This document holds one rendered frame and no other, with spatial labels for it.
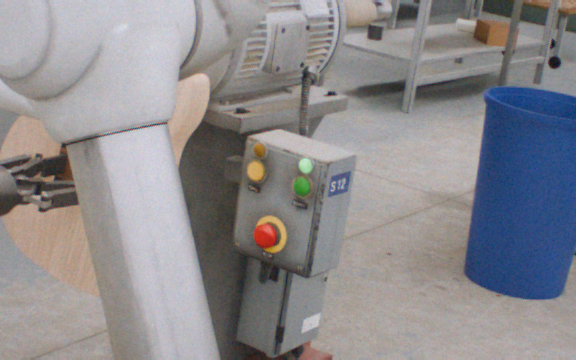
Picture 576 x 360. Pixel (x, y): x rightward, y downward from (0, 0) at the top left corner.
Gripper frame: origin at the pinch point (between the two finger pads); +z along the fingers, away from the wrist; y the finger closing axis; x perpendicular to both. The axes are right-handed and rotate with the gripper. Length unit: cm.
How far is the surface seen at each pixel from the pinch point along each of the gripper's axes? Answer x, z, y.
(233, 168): -1.8, 33.1, 6.1
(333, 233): -2.7, 29.0, 30.3
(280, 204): 0.3, 23.0, 22.8
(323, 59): 16, 57, 4
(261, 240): -5.6, 20.3, 22.6
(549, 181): -58, 287, -21
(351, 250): -113, 277, -85
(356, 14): 21, 81, -5
